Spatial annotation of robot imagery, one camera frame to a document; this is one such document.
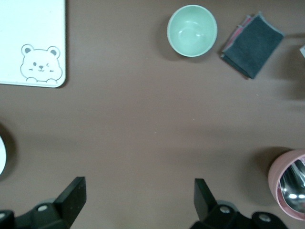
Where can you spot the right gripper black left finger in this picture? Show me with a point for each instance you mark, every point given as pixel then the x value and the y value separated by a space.
pixel 71 200

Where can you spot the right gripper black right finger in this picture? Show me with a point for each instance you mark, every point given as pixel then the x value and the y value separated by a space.
pixel 205 202

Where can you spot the white round plate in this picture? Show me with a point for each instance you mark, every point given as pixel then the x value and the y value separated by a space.
pixel 2 155

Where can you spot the pink bowl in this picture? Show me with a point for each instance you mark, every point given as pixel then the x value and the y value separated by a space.
pixel 274 176

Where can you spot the metal scoop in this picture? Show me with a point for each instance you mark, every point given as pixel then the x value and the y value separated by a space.
pixel 293 190

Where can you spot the dark grey folded cloth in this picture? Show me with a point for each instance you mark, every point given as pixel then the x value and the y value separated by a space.
pixel 255 45

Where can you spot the light green bowl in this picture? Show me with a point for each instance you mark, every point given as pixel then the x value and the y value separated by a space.
pixel 191 31

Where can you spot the pink folded cloth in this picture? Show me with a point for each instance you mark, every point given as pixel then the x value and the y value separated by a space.
pixel 239 29

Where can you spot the cream tray with bear print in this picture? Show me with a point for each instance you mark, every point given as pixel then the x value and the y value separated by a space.
pixel 31 23

